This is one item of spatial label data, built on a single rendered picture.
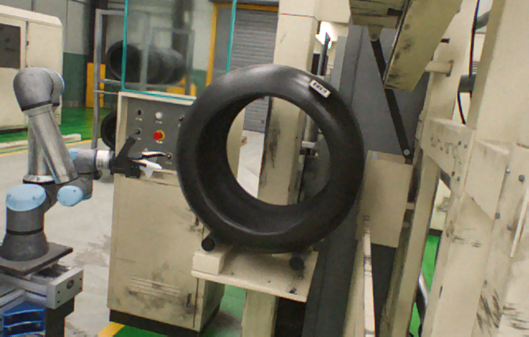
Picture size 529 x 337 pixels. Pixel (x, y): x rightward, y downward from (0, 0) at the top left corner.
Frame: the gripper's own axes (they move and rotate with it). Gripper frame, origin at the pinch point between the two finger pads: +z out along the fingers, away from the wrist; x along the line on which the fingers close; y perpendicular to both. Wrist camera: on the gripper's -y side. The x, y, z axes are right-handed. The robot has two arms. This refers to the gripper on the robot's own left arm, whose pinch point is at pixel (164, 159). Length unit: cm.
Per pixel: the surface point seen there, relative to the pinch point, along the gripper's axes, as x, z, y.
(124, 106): -59, -25, -5
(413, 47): 56, 62, -56
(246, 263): 37, 32, 21
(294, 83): 45, 36, -42
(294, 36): 5, 43, -53
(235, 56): -941, 100, 52
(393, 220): 36, 81, 2
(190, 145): 38.4, 9.7, -19.5
